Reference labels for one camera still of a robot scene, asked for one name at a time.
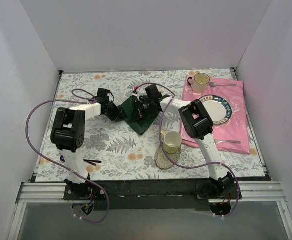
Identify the dark green cloth napkin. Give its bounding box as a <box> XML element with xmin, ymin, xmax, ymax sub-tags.
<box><xmin>118</xmin><ymin>95</ymin><xmax>160</xmax><ymax>136</ymax></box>

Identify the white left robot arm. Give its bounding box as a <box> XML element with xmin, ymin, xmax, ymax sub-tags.
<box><xmin>50</xmin><ymin>88</ymin><xmax>123</xmax><ymax>200</ymax></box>

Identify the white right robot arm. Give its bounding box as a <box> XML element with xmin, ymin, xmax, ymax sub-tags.
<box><xmin>133</xmin><ymin>83</ymin><xmax>232</xmax><ymax>199</ymax></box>

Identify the yellow-green mug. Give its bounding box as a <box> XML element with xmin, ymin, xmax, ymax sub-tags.
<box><xmin>161</xmin><ymin>130</ymin><xmax>182</xmax><ymax>155</ymax></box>

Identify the floral tablecloth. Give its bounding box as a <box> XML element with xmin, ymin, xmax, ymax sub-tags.
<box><xmin>35</xmin><ymin>69</ymin><xmax>266</xmax><ymax>183</ymax></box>

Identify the cream enamel mug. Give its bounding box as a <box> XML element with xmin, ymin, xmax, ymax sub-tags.
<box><xmin>187</xmin><ymin>73</ymin><xmax>211</xmax><ymax>94</ymax></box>

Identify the purple metal spoon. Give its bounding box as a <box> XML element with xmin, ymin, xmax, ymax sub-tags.
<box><xmin>84</xmin><ymin>159</ymin><xmax>102</xmax><ymax>164</ymax></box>

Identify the speckled round coaster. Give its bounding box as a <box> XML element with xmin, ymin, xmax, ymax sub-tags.
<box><xmin>154</xmin><ymin>145</ymin><xmax>182</xmax><ymax>170</ymax></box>

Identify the silver spoon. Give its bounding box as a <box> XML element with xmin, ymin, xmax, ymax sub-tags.
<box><xmin>208</xmin><ymin>82</ymin><xmax>237</xmax><ymax>88</ymax></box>

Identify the white plate green rim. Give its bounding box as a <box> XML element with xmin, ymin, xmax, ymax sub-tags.
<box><xmin>199</xmin><ymin>95</ymin><xmax>233</xmax><ymax>126</ymax></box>

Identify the silver fork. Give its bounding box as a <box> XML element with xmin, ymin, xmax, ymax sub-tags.
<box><xmin>214</xmin><ymin>139</ymin><xmax>241</xmax><ymax>144</ymax></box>

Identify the pink satin placemat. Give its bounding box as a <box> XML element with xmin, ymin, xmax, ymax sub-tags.
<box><xmin>182</xmin><ymin>77</ymin><xmax>250</xmax><ymax>155</ymax></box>

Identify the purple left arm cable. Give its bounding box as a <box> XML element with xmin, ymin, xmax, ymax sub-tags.
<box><xmin>25</xmin><ymin>88</ymin><xmax>111</xmax><ymax>224</ymax></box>

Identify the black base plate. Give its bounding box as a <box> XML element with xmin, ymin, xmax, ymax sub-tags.
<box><xmin>63</xmin><ymin>178</ymin><xmax>242</xmax><ymax>211</ymax></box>

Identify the aluminium frame rail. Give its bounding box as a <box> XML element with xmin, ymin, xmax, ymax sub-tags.
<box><xmin>7</xmin><ymin>179</ymin><xmax>292</xmax><ymax>240</ymax></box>

